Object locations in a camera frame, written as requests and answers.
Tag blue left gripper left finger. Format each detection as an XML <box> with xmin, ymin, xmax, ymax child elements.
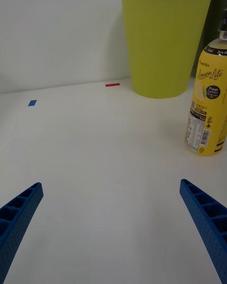
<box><xmin>0</xmin><ymin>182</ymin><xmax>44</xmax><ymax>284</ymax></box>

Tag yellow lemon drink bottle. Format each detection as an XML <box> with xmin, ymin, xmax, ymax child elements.
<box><xmin>183</xmin><ymin>8</ymin><xmax>227</xmax><ymax>157</ymax></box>

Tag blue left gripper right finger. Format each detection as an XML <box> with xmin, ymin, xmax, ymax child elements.
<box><xmin>179</xmin><ymin>178</ymin><xmax>227</xmax><ymax>284</ymax></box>

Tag yellow-green plastic bin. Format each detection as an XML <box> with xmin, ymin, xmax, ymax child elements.
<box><xmin>121</xmin><ymin>0</ymin><xmax>216</xmax><ymax>99</ymax></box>

